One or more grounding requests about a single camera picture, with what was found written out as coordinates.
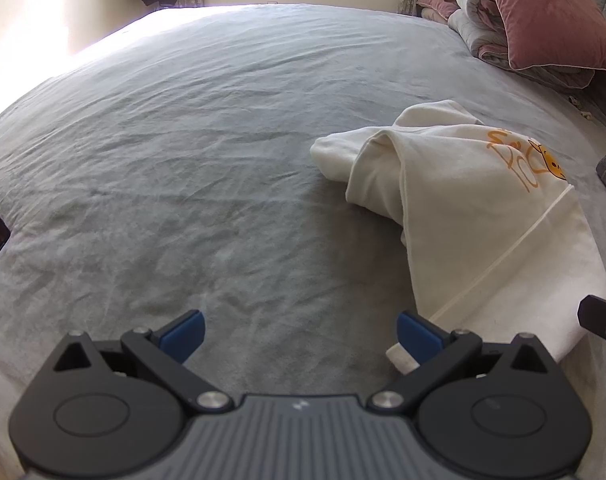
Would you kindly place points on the folded grey pink quilt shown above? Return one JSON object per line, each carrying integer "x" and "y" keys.
{"x": 480, "y": 26}

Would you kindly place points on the pink folded blanket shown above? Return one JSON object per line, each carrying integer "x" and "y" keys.
{"x": 437, "y": 10}

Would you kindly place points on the white Winnie the Pooh shirt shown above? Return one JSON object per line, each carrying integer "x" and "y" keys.
{"x": 496, "y": 239}

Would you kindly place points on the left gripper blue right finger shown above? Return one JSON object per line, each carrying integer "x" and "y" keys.
{"x": 427, "y": 356}

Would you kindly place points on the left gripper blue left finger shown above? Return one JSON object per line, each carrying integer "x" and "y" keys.
{"x": 159, "y": 355}

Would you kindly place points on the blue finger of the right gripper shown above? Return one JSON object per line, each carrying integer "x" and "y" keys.
{"x": 591, "y": 315}

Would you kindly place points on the pink velvet pillow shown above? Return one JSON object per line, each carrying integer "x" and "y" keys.
{"x": 546, "y": 32}

